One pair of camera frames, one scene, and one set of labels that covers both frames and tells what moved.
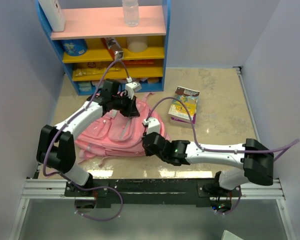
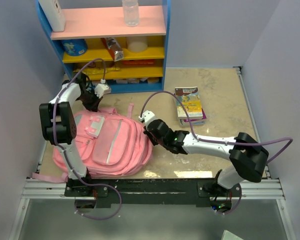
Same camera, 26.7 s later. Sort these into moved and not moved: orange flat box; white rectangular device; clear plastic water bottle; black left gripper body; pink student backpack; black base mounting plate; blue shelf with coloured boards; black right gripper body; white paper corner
Moved: black left gripper body; black right gripper body; pink student backpack
Not moved: orange flat box; black base mounting plate; clear plastic water bottle; white paper corner; blue shelf with coloured boards; white rectangular device
